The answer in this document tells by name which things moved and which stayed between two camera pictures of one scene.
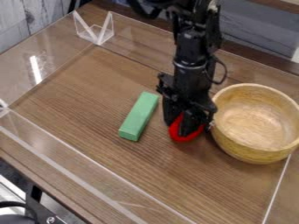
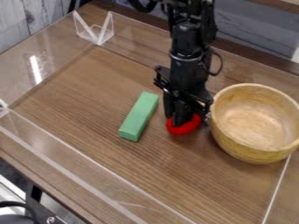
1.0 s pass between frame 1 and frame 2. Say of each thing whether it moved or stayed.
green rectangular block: stayed
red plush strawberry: moved
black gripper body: stayed
